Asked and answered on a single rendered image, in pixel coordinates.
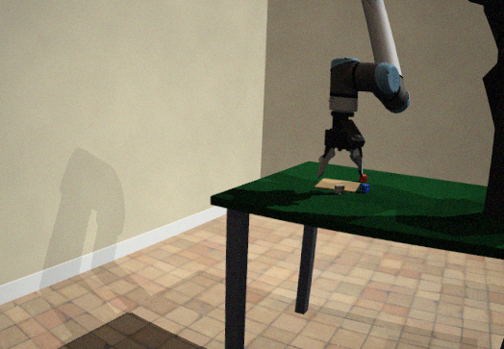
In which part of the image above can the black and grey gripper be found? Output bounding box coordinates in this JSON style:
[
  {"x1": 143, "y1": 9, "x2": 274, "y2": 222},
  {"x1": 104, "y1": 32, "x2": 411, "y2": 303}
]
[{"x1": 317, "y1": 111, "x2": 363, "y2": 178}]

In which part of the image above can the blue die with white pips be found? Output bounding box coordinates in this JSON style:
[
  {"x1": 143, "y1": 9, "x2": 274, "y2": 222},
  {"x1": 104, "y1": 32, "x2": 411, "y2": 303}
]
[{"x1": 360, "y1": 184, "x2": 370, "y2": 193}]

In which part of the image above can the peach flat mat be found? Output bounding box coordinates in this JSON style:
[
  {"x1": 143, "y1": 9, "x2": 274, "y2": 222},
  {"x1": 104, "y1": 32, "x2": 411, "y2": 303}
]
[{"x1": 315, "y1": 178, "x2": 361, "y2": 192}]

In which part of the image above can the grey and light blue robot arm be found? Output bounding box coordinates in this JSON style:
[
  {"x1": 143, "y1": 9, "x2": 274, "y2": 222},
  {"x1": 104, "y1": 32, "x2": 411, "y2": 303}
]
[{"x1": 329, "y1": 0, "x2": 504, "y2": 147}]

